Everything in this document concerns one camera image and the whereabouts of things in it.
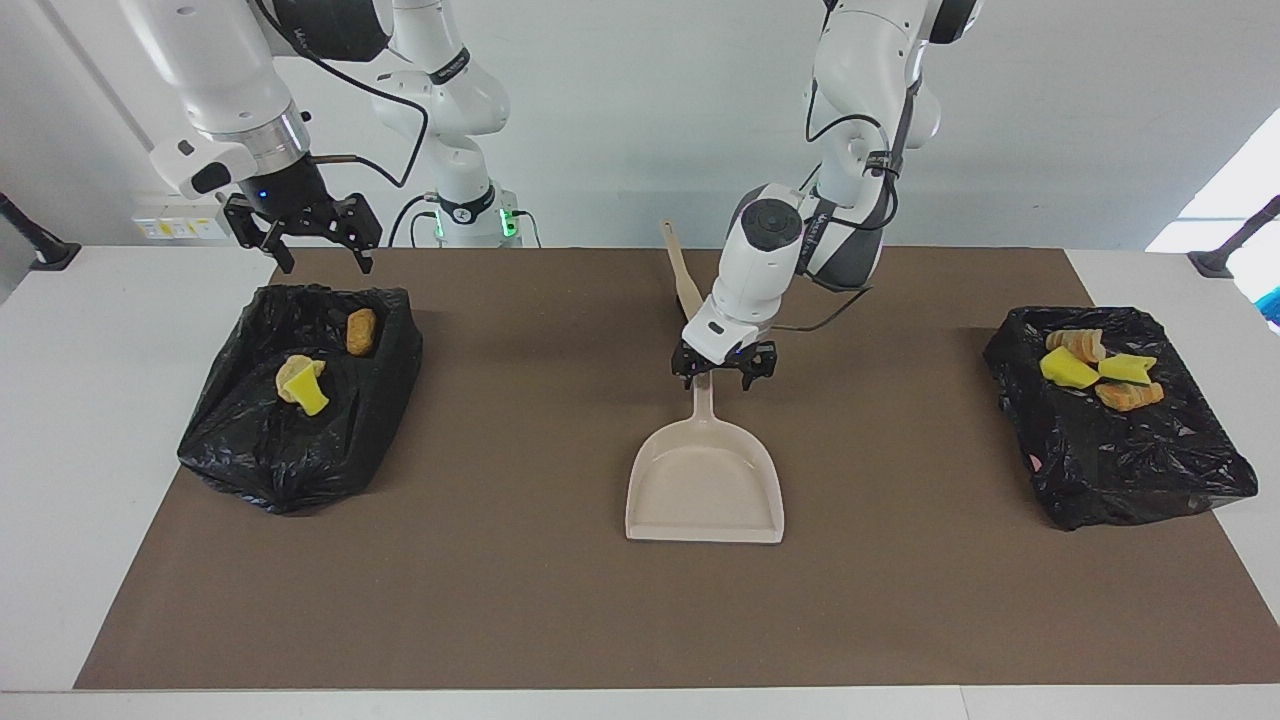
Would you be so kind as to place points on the pale bread piece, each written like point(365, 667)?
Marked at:
point(292, 372)

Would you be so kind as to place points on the yellow sponge wedge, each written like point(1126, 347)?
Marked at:
point(312, 397)

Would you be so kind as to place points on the black clamp stand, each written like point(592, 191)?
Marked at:
point(1215, 263)
point(50, 255)

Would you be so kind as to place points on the brown croquette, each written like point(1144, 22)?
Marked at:
point(361, 331)

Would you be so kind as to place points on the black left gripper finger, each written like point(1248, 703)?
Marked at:
point(758, 372)
point(690, 372)

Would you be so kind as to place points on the white wall socket box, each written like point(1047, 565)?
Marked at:
point(185, 215)

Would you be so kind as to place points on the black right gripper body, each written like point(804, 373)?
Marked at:
point(290, 185)

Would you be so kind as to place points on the blue object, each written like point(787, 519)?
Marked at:
point(1273, 305)

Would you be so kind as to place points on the brown table mat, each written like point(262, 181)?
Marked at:
point(600, 620)

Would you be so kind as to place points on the black bagged bin pink patch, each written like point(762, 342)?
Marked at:
point(1130, 460)

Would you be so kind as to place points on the open black bag trash bin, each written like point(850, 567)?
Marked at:
point(300, 460)

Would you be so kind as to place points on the yellow sponge piece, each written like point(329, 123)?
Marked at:
point(1068, 370)
point(1128, 368)

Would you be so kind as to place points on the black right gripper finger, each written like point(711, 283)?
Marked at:
point(245, 220)
point(362, 225)

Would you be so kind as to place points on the striped toy croissant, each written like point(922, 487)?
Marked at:
point(1078, 345)
point(1130, 395)

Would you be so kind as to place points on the beige plastic dustpan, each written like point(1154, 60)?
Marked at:
point(705, 490)

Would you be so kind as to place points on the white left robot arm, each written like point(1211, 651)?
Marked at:
point(770, 260)

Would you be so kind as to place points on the beige hand brush black bristles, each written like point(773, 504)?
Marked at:
point(685, 285)

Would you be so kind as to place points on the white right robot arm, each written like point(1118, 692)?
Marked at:
point(220, 70)

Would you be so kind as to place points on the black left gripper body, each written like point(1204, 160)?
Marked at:
point(725, 358)

